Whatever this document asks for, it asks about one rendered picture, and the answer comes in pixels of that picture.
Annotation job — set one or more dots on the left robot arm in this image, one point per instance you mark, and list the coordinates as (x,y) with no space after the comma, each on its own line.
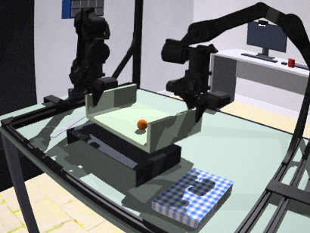
(207,30)

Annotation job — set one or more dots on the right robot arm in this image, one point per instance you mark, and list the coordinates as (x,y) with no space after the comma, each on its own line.
(89,46)

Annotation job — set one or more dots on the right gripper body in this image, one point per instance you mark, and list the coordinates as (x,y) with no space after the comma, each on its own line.
(101,84)

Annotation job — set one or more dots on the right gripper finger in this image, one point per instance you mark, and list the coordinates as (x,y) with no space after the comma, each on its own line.
(86,87)
(96,95)

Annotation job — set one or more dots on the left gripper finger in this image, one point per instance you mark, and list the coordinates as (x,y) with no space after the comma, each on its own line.
(190,101)
(200,108)

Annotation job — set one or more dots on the orange ball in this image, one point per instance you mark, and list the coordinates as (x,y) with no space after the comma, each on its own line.
(142,124)

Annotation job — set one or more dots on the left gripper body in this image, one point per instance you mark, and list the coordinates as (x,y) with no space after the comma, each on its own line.
(215,99)

